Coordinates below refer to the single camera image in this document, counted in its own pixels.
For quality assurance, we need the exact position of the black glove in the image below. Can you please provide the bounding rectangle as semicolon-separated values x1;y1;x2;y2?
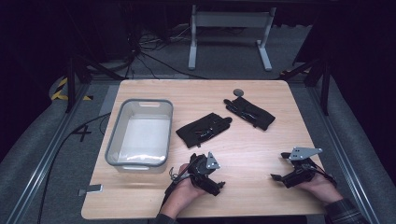
222;96;276;132
176;112;233;149

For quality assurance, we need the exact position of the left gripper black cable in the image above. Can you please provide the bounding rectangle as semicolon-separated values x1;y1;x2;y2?
161;167;191;207

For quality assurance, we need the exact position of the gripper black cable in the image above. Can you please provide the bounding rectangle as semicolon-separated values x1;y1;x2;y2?
310;161;338;188
161;167;191;207

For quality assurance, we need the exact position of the black metal stand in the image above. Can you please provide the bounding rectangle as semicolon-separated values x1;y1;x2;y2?
64;55;126;114
279;57;332;116

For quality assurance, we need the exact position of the person's left hand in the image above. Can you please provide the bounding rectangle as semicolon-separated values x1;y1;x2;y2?
160;162;207;218

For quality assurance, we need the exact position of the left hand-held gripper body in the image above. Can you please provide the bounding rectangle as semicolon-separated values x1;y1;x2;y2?
186;151;221;188

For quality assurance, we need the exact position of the person's right hand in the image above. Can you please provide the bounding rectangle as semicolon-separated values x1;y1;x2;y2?
297;174;344;206

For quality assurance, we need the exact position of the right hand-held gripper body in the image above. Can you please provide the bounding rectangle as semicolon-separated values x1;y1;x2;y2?
281;147;323;189

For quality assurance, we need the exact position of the long black floor cable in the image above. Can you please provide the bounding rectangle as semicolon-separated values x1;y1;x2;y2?
36;112;112;224

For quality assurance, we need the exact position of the white plastic bin grey rim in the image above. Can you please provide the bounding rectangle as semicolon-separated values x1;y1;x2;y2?
105;98;174;174

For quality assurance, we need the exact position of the white metal desk frame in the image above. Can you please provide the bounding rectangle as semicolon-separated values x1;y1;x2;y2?
188;4;277;72

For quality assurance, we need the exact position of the small metal bracket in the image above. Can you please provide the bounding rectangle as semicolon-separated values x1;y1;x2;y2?
78;184;104;197

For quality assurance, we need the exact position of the yellow black hazard tape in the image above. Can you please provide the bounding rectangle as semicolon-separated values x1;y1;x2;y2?
50;77;94;102

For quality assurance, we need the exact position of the aluminium floor rail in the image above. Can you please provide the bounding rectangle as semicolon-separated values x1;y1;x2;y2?
6;83;92;224
306;84;381;224

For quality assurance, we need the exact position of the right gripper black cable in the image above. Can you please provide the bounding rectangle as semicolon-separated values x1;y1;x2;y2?
310;161;338;188

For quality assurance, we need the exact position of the bundle of floor cables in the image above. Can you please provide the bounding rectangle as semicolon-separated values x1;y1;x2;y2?
123;26;207;80

